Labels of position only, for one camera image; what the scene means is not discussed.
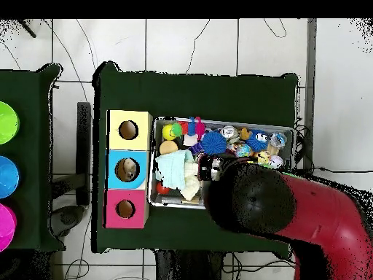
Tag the white baseball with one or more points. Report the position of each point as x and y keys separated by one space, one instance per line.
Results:
x=276 y=162

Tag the shallow silver mesh bin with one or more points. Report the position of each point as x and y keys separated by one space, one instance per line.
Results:
x=170 y=200

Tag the pink plastic bowl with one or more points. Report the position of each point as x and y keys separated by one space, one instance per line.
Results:
x=7 y=227

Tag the blue plastic bowl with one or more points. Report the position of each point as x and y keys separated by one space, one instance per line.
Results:
x=8 y=176

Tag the cream knit cloth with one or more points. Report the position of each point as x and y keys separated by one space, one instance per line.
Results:
x=191 y=186

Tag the green plastic bowl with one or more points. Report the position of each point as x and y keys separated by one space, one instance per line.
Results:
x=8 y=122

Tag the dark slanted rod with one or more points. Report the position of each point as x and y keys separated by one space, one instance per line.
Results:
x=29 y=30

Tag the rainbow spiky caterpillar toy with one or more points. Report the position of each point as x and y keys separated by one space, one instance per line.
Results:
x=199 y=128

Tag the mint green cloth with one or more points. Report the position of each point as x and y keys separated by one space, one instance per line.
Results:
x=173 y=169

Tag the yellow smiley ball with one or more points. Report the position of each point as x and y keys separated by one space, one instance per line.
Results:
x=167 y=132

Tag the dark green table cloth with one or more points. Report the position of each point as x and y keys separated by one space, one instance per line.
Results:
x=189 y=96
x=29 y=87

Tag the silver-top drink can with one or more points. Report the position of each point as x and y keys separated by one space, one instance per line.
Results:
x=228 y=131

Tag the wooden three-hole box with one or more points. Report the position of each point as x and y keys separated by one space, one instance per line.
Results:
x=140 y=140

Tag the round orange sponge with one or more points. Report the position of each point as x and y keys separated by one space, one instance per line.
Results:
x=168 y=147

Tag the blue spiky rubber ball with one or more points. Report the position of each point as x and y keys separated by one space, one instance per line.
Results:
x=214 y=143

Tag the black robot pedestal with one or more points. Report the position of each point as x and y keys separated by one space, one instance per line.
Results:
x=189 y=268

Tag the black upright panel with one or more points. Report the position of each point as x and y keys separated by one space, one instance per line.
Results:
x=84 y=145

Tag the red ball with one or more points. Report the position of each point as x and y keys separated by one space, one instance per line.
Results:
x=161 y=189

